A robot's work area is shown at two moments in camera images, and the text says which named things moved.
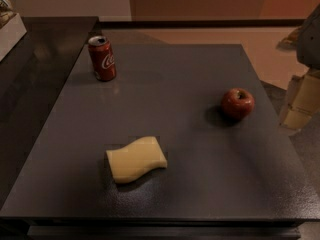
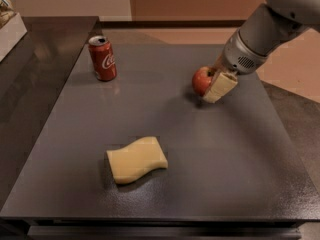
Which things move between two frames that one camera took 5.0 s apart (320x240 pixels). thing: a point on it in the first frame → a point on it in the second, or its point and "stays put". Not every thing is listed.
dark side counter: x=32 y=77 stays put
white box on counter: x=10 y=35 stays put
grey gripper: x=310 y=44 → x=237 y=56
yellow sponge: x=136 y=158 stays put
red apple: x=237 y=103 → x=201 y=79
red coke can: x=102 y=56 stays put
